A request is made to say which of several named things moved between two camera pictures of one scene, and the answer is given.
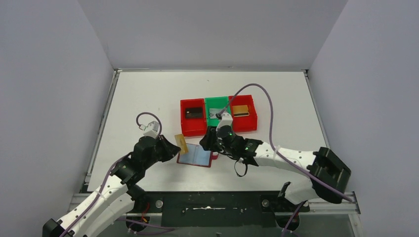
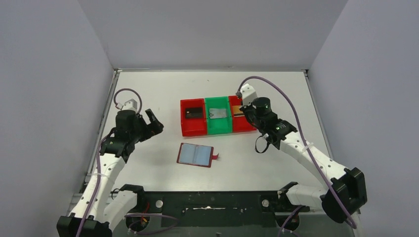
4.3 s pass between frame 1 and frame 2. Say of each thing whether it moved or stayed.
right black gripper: moved
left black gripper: moved
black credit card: stayed
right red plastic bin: stayed
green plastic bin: stayed
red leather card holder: stayed
